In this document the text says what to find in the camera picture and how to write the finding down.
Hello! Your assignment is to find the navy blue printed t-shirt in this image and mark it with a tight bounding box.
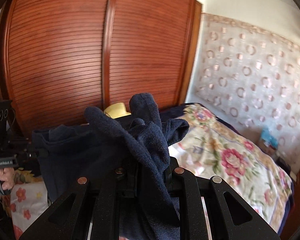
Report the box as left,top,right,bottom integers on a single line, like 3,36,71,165
32,93,189,239

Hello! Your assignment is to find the left hand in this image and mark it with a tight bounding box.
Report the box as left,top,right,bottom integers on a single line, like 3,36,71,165
0,167,14,190

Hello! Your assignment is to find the floral beige blanket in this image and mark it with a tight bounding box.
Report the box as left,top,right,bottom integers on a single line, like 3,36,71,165
160,104,293,233

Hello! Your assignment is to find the white red-flower bed sheet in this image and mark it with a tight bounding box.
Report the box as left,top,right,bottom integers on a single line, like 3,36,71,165
0,168,49,239

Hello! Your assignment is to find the blue box at headboard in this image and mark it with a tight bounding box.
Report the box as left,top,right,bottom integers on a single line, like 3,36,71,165
257,128,279,156

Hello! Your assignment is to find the yellow plush toy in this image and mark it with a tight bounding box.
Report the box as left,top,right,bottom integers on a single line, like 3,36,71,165
104,102,131,119

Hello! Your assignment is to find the wooden louvered wardrobe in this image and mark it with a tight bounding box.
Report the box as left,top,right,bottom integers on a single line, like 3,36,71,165
0,0,200,135

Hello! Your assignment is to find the sheer circle-pattern curtain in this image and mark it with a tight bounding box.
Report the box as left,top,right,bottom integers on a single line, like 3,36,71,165
187,14,300,172

